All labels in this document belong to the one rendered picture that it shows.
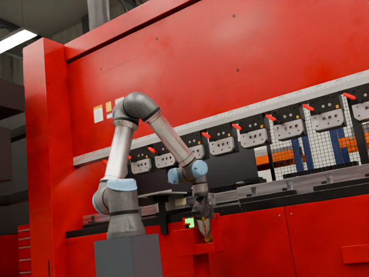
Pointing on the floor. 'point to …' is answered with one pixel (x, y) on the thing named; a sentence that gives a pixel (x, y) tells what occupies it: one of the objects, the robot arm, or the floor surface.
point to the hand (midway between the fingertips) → (206, 235)
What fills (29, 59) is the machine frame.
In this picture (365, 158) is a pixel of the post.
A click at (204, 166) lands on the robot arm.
